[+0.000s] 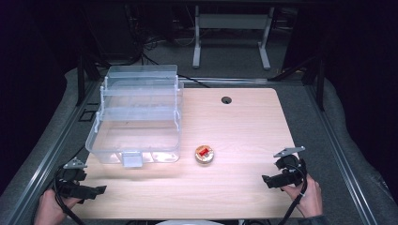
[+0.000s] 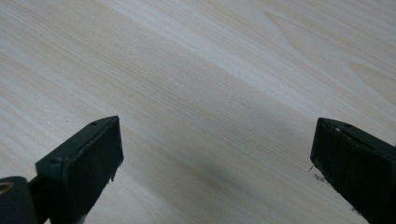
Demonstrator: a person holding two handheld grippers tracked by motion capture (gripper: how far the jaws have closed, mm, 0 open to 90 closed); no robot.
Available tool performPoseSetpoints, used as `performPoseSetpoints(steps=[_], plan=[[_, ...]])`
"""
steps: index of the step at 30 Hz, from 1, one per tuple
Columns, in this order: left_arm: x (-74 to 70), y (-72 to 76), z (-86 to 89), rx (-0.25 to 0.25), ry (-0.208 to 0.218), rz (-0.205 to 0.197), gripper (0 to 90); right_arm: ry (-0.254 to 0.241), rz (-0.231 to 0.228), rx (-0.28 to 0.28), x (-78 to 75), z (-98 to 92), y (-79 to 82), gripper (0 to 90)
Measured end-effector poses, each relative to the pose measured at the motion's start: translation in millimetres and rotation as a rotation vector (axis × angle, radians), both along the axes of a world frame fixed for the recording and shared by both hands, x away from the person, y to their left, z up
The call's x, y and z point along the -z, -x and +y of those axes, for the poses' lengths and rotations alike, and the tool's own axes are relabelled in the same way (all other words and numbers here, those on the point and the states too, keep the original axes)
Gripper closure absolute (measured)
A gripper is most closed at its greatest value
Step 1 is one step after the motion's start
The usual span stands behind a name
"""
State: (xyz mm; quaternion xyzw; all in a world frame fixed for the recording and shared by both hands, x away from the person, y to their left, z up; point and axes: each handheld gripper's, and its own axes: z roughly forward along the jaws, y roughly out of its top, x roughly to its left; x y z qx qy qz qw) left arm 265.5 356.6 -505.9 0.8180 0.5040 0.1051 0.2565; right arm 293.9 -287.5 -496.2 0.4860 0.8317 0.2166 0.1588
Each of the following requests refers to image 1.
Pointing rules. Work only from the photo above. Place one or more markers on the person's left hand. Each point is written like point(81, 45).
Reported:
point(48, 209)

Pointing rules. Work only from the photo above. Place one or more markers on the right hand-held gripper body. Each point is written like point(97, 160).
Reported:
point(291, 172)

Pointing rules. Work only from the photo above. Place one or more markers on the white metal desk frame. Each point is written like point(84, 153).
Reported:
point(231, 21)

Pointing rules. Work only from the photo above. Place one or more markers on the small round pastry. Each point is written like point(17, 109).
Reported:
point(205, 157)

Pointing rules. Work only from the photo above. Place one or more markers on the grey aluminium rail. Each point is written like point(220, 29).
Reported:
point(341, 153)
point(47, 162)

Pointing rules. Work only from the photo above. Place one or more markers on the clear plastic tiered storage box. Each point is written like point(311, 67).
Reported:
point(134, 137)

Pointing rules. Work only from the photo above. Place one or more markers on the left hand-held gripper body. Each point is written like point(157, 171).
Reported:
point(70, 179)

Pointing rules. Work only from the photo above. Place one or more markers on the black metal stand post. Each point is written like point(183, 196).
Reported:
point(80, 81)
point(319, 87)

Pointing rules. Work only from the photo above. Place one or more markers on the person's right hand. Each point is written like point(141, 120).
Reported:
point(311, 200)

